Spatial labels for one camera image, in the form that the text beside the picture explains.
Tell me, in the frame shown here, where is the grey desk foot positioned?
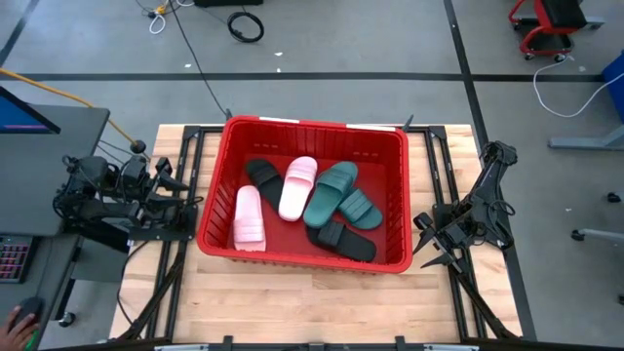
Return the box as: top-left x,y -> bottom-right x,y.
547,123 -> 624,152

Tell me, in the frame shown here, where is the person's hand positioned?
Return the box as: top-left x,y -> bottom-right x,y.
0,311 -> 42,351

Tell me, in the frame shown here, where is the silver aluminium rail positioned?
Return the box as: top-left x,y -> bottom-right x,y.
422,343 -> 483,351
153,343 -> 211,351

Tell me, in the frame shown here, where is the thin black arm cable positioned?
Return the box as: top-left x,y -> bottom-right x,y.
115,238 -> 150,329

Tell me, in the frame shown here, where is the black computer monitor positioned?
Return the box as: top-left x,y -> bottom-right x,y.
0,86 -> 62,136

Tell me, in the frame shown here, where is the white cable with yellow plug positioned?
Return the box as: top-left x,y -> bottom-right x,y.
147,0 -> 196,36

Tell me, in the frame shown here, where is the black aluminium table frame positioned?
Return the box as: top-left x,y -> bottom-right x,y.
115,123 -> 526,351

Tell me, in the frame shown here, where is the teal rubber slide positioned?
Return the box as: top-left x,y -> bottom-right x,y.
335,187 -> 385,232
302,160 -> 360,230

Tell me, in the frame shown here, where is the black keyboard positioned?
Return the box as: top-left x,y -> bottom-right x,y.
0,235 -> 32,286

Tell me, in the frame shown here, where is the long white cable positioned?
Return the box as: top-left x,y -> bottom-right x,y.
531,55 -> 624,120

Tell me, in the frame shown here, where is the black computer mouse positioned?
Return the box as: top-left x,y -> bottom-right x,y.
11,295 -> 45,330

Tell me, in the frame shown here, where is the dark grey desk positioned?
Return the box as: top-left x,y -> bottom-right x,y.
0,104 -> 111,351

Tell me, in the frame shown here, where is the pink rubber slide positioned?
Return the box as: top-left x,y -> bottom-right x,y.
232,184 -> 268,254
277,155 -> 320,223

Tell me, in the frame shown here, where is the grey leg with caster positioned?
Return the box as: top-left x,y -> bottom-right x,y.
570,227 -> 624,244

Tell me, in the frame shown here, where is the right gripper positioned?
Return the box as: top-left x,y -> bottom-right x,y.
412,219 -> 470,271

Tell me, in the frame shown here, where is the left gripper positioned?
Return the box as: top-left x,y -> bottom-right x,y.
122,156 -> 192,197

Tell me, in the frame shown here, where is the white tape strip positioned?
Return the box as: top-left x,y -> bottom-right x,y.
344,123 -> 397,133

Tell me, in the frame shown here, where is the long black floor cable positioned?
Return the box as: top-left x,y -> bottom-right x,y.
167,0 -> 234,122

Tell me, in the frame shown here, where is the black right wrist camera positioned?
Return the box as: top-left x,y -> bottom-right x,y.
412,212 -> 436,233

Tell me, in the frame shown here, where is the coiled black cable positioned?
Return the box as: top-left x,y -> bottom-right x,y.
226,11 -> 266,45

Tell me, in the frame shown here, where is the red rolling stool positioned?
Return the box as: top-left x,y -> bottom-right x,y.
507,0 -> 606,64

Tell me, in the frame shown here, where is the blue container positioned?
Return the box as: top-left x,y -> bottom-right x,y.
601,50 -> 624,124

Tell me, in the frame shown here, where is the red plastic bin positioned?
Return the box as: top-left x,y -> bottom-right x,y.
196,114 -> 414,275

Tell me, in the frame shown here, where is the black rubber slide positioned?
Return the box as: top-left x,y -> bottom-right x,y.
244,158 -> 286,212
305,219 -> 378,263

